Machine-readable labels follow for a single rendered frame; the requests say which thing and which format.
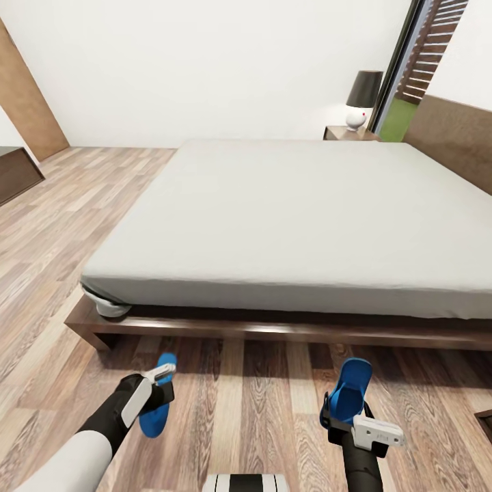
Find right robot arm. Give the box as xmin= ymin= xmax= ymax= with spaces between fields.
xmin=320 ymin=391 xmax=407 ymax=492

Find sandal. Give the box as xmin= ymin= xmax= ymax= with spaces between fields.
xmin=329 ymin=357 xmax=373 ymax=427
xmin=139 ymin=353 xmax=177 ymax=438

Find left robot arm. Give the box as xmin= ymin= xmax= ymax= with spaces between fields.
xmin=13 ymin=364 xmax=176 ymax=492

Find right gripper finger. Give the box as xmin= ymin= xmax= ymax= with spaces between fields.
xmin=320 ymin=391 xmax=338 ymax=430
xmin=363 ymin=402 xmax=374 ymax=418

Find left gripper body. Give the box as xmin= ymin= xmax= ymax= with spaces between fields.
xmin=139 ymin=381 xmax=174 ymax=417

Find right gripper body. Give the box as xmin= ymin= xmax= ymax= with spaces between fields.
xmin=328 ymin=419 xmax=388 ymax=484

